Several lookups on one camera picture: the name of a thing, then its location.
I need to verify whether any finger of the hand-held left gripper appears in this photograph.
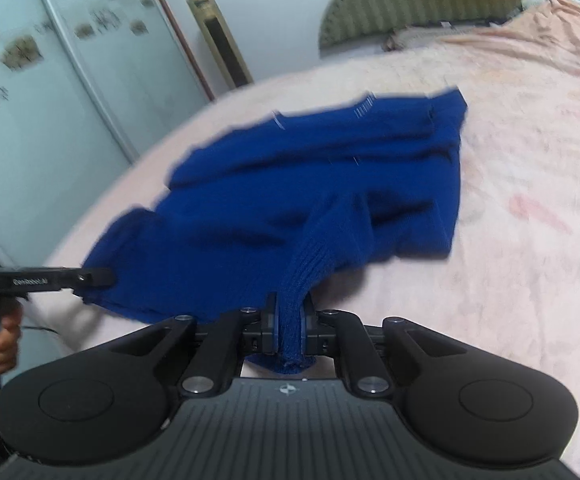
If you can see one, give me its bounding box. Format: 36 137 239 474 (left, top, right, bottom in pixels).
72 267 117 289

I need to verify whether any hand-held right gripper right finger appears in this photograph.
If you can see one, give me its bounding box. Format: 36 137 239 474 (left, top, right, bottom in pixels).
302 292 453 399

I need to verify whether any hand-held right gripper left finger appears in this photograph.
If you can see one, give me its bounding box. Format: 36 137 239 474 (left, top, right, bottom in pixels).
114 292 278 399

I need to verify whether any blue beaded sweater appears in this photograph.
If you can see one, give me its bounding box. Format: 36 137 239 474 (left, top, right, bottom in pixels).
81 87 469 377

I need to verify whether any flower print wardrobe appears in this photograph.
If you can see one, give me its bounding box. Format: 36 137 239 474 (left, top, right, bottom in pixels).
0 0 217 263

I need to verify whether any pink bed cover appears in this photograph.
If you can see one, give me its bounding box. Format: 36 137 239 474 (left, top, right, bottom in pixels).
20 0 580 477

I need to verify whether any gold tower air conditioner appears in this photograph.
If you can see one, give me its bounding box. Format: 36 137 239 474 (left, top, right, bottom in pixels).
185 0 254 89

